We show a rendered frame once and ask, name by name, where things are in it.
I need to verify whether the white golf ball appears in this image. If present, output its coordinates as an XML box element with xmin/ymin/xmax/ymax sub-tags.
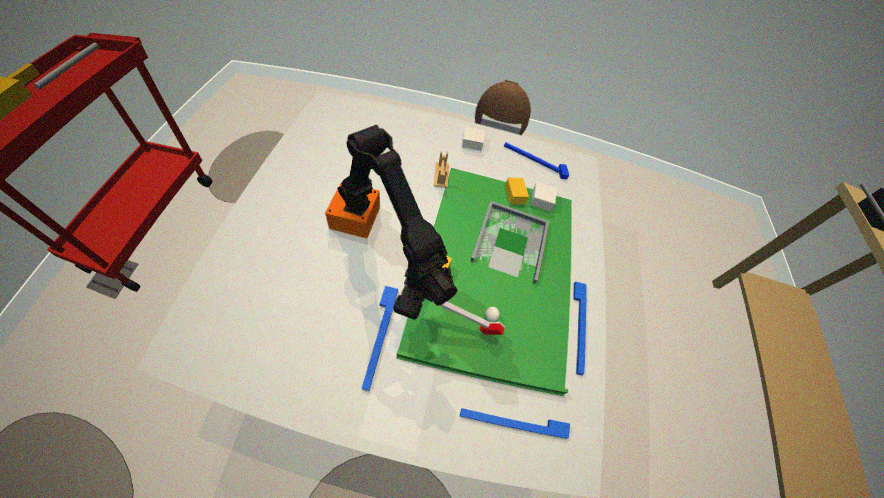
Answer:
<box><xmin>484</xmin><ymin>307</ymin><xmax>500</xmax><ymax>322</ymax></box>

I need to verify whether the green flat mat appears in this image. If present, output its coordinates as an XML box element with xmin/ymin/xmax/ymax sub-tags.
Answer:
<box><xmin>398</xmin><ymin>168</ymin><xmax>572</xmax><ymax>389</ymax></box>

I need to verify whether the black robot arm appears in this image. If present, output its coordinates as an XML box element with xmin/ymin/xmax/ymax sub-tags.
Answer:
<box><xmin>337</xmin><ymin>124</ymin><xmax>458</xmax><ymax>306</ymax></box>

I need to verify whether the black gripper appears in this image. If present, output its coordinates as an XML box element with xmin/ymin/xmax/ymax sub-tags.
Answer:
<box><xmin>394</xmin><ymin>268</ymin><xmax>425</xmax><ymax>320</ymax></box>

